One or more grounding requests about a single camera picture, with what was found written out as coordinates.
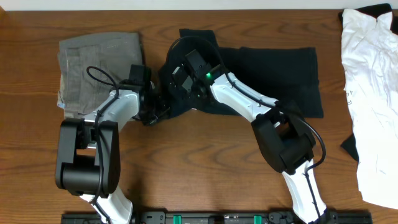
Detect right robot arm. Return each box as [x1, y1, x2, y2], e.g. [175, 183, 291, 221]
[171, 65, 327, 223]

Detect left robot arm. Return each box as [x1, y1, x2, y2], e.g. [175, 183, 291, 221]
[55, 81, 159, 223]

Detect folded grey khaki pants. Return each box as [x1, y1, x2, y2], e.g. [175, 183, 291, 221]
[57, 32, 144, 118]

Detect black garment under white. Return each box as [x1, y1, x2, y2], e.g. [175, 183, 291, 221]
[340, 134, 359, 162]

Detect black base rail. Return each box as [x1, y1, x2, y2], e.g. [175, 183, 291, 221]
[60, 211, 373, 224]

